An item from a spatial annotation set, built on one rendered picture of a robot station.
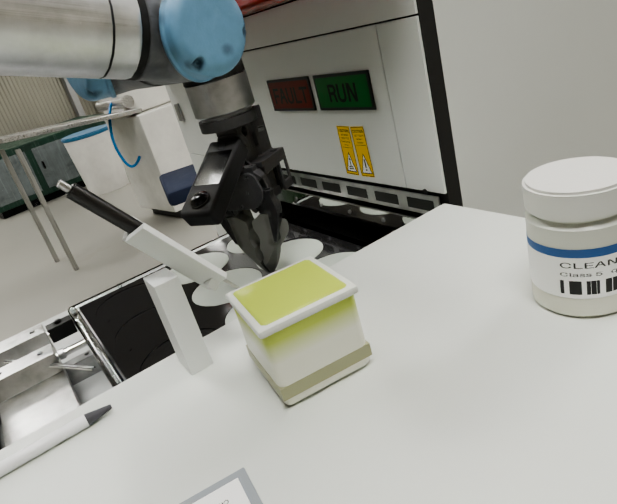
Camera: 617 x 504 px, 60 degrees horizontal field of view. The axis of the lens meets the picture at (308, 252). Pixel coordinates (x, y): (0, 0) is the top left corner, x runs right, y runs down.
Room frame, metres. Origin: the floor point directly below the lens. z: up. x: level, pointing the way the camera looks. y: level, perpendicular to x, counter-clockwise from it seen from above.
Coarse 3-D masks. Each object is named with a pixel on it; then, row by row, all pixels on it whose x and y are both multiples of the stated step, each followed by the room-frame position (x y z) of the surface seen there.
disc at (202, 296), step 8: (232, 272) 0.70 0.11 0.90; (240, 272) 0.69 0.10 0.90; (248, 272) 0.69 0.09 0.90; (256, 272) 0.68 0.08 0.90; (232, 280) 0.67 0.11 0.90; (240, 280) 0.67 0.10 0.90; (248, 280) 0.66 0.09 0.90; (200, 288) 0.68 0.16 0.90; (224, 288) 0.66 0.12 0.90; (232, 288) 0.65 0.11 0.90; (192, 296) 0.66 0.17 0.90; (200, 296) 0.65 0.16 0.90; (208, 296) 0.65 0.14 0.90; (216, 296) 0.64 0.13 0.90; (224, 296) 0.63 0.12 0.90; (200, 304) 0.63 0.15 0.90; (208, 304) 0.62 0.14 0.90; (216, 304) 0.62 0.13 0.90
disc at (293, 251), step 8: (296, 240) 0.75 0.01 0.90; (304, 240) 0.74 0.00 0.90; (312, 240) 0.73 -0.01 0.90; (288, 248) 0.73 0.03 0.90; (296, 248) 0.72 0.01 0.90; (304, 248) 0.71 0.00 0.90; (312, 248) 0.70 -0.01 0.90; (320, 248) 0.70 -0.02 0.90; (280, 256) 0.71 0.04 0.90; (288, 256) 0.70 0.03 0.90; (296, 256) 0.69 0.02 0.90; (304, 256) 0.68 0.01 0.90; (312, 256) 0.68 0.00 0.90; (280, 264) 0.68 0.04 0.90; (288, 264) 0.67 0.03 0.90
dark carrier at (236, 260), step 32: (288, 224) 0.83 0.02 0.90; (320, 256) 0.67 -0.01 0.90; (128, 288) 0.75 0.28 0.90; (192, 288) 0.69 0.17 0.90; (96, 320) 0.67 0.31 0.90; (128, 320) 0.64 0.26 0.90; (160, 320) 0.62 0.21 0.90; (224, 320) 0.57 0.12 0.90; (128, 352) 0.56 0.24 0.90; (160, 352) 0.54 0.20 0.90
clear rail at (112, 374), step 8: (72, 312) 0.72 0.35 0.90; (80, 320) 0.68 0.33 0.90; (80, 328) 0.66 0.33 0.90; (88, 328) 0.65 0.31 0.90; (88, 336) 0.62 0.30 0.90; (88, 344) 0.61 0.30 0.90; (96, 344) 0.59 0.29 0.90; (96, 352) 0.57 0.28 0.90; (104, 352) 0.57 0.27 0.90; (96, 360) 0.56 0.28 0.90; (104, 360) 0.55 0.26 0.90; (104, 368) 0.53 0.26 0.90; (112, 368) 0.53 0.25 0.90; (112, 376) 0.51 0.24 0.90; (120, 376) 0.51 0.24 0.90; (112, 384) 0.50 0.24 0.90
